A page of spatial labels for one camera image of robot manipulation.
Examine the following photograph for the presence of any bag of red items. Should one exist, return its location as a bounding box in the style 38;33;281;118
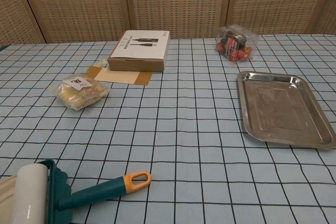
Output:
214;24;259;63

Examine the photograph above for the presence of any cream lint roller cover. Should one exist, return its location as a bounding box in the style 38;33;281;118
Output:
0;175;20;223

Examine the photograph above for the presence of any white and brown cardboard box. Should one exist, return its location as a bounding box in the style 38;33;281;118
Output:
107;30;171;73

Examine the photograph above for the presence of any blue checked tablecloth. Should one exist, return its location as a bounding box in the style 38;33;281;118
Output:
0;34;336;224

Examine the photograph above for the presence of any flat brown cardboard piece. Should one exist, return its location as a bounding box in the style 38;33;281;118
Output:
86;64;155;87

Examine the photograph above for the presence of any stainless steel tray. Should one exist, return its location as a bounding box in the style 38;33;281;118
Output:
237;70;336;151

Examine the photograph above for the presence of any woven bamboo folding screen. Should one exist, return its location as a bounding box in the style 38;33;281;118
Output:
0;0;336;48

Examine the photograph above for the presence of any teal lint roller orange handle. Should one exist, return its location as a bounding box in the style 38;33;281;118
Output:
9;159;152;224

